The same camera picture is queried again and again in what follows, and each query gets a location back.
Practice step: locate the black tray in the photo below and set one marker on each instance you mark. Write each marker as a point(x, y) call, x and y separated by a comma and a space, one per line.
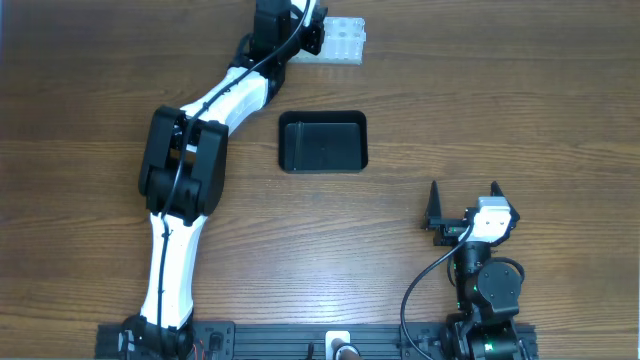
point(330, 147)

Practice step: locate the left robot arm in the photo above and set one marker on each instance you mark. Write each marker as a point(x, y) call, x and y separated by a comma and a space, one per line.
point(175, 270)

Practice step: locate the white test tube rack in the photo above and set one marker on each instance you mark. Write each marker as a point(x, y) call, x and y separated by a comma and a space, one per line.
point(345, 50)

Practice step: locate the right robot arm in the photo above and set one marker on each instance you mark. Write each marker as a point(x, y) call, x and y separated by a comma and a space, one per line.
point(492, 287)

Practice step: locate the mounting rail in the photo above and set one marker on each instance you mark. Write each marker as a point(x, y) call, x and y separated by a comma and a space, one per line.
point(280, 342)

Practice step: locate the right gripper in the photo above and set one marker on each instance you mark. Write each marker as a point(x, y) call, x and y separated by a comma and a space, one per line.
point(447, 230)

